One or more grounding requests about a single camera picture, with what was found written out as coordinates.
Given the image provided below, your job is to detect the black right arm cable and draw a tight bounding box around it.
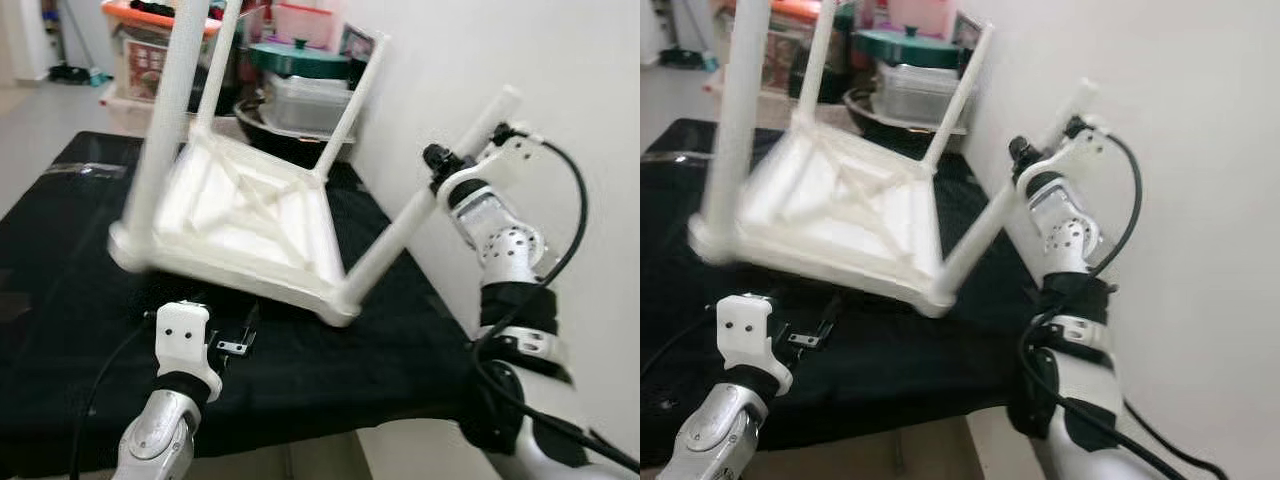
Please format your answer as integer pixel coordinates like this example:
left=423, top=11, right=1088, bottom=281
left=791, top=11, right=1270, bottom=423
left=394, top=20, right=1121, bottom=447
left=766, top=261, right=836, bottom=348
left=470, top=122, right=641, bottom=473
left=1015, top=115, right=1233, bottom=480

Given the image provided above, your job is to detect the black wok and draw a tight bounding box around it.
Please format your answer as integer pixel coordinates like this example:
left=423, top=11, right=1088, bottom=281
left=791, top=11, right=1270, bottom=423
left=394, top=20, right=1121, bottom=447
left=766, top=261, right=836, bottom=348
left=845, top=88, right=967, bottom=152
left=235, top=95, right=353, bottom=167

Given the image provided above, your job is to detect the clear storage box orange lid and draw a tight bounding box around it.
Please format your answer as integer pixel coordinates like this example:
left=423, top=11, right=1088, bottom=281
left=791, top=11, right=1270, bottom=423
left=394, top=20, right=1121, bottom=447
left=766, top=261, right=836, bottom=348
left=100, top=0, right=247, bottom=107
left=715, top=0, right=852, bottom=97

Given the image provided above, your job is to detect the black tablecloth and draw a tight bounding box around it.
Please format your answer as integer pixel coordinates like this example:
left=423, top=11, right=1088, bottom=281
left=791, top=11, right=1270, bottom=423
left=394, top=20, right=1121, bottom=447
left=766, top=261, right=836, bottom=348
left=640, top=118, right=1053, bottom=467
left=0, top=130, right=483, bottom=477

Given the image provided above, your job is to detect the black dustpan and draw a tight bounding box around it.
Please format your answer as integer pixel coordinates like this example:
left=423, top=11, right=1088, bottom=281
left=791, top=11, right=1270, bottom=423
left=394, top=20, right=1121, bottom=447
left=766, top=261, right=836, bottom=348
left=660, top=50, right=717, bottom=72
left=50, top=64, right=107, bottom=87

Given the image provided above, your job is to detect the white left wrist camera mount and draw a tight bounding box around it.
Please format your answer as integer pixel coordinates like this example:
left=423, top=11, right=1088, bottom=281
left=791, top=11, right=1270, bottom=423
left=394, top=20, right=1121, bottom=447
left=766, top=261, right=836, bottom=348
left=715, top=294, right=795, bottom=397
left=153, top=302, right=224, bottom=404

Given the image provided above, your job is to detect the dark green pot lid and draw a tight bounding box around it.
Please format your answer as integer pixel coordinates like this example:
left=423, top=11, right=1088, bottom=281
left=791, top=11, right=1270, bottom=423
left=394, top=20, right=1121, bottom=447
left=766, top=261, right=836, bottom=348
left=248, top=38, right=353, bottom=80
left=855, top=28, right=962, bottom=70

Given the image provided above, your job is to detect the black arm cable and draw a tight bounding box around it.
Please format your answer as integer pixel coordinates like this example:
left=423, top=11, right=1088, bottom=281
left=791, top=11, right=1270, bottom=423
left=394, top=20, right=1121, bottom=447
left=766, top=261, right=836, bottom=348
left=640, top=308, right=722, bottom=378
left=68, top=313, right=162, bottom=480
left=1015, top=115, right=1233, bottom=480
left=470, top=122, right=641, bottom=473

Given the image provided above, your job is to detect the pink board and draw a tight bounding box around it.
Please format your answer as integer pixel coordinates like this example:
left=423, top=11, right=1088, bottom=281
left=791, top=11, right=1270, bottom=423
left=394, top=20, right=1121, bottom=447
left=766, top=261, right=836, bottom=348
left=272, top=3, right=339, bottom=49
left=885, top=0, right=952, bottom=37

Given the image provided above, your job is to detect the red printed food carton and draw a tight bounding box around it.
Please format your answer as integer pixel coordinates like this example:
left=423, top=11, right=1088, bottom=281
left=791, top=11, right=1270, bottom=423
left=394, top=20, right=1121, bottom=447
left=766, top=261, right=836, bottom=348
left=765, top=35, right=812, bottom=94
left=124, top=40, right=167, bottom=102

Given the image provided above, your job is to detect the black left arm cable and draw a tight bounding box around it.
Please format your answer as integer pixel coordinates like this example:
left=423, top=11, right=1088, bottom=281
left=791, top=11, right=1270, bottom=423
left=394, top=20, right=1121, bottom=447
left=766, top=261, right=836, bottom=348
left=68, top=313, right=162, bottom=480
left=640, top=308, right=722, bottom=378

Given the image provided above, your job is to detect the clear plastic container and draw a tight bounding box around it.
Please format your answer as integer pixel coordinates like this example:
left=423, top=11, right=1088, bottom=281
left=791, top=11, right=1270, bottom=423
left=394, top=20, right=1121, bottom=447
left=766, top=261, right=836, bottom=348
left=875, top=62, right=967, bottom=127
left=262, top=72, right=353, bottom=134

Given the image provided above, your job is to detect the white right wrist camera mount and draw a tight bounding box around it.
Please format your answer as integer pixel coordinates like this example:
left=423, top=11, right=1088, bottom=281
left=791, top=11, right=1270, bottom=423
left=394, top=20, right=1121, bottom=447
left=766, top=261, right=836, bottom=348
left=1015, top=125, right=1110, bottom=207
left=438, top=133, right=538, bottom=217

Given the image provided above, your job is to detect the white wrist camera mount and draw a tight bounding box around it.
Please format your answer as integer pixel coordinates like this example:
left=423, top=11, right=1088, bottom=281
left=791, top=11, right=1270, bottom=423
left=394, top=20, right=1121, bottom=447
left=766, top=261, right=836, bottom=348
left=715, top=294, right=795, bottom=397
left=438, top=133, right=538, bottom=217
left=1015, top=125, right=1110, bottom=207
left=153, top=302, right=224, bottom=404

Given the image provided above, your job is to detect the white plastic children table top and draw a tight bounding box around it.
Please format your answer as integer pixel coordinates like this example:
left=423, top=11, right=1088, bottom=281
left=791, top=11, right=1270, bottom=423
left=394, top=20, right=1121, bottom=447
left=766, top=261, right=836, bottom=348
left=108, top=135, right=363, bottom=329
left=688, top=125, right=958, bottom=319

